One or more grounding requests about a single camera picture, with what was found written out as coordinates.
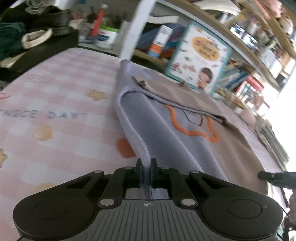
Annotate pink checked bed sheet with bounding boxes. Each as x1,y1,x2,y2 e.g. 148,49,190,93
0,47,287,232

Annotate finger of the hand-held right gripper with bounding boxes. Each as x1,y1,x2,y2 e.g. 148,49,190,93
258,171,296,186

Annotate red tassel ornament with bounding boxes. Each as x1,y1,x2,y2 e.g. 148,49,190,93
91,5,104,36

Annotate dark green cloth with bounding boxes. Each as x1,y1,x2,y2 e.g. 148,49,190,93
0,22,27,61

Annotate row of colourful books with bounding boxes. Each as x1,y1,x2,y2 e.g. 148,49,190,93
217,60,271,109

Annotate blue books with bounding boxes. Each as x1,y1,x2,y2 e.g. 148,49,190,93
136,23,185,58

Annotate white and orange box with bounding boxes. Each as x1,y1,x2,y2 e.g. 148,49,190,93
148,24,174,58

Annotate stack of grey books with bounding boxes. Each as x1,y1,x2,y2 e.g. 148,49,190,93
255,119,290,169

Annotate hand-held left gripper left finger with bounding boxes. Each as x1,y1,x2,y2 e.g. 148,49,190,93
66,159,149,208

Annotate black leather shoe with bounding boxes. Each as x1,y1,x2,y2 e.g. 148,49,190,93
43,7,72,35

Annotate children's picture book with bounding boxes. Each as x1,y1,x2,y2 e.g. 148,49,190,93
165,21,232,95

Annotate lavender and beige garment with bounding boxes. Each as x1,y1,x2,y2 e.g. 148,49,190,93
111,59,269,200

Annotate white shelf unit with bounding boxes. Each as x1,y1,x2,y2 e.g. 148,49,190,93
76,0,296,112

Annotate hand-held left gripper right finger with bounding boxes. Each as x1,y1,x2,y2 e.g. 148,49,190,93
150,158,233,208

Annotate white tub with green lid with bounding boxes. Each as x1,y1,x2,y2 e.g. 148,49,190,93
96,24,119,49

